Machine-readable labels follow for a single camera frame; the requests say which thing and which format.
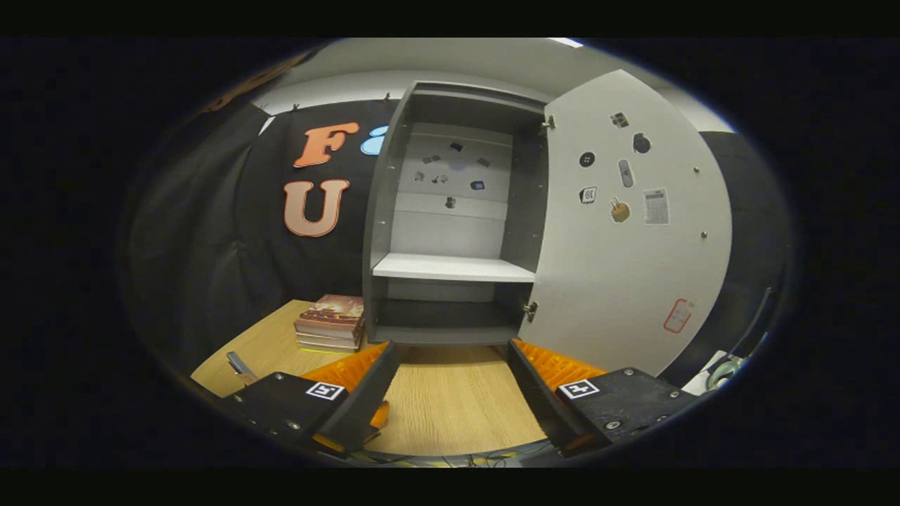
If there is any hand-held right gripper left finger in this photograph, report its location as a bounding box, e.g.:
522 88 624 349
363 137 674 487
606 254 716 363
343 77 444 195
214 342 402 459

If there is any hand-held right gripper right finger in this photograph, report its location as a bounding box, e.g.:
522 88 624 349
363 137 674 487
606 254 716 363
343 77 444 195
506 339 704 460

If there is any white cabinet door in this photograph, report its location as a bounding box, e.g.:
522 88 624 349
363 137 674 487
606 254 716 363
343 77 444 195
516 68 734 377

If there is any white cabinet shelf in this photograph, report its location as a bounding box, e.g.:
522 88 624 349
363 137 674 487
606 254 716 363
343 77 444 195
371 252 537 284

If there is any brown cover book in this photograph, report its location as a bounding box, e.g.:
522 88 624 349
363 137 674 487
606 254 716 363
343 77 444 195
295 293 367 331

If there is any grey metallic object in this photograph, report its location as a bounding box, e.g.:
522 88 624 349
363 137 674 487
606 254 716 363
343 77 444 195
225 351 258 384

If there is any white flat object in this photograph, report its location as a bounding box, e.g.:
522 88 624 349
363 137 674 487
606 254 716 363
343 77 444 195
680 349 735 396

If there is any black backdrop cloth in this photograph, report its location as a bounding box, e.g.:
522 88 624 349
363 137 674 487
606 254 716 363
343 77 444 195
127 98 797 382

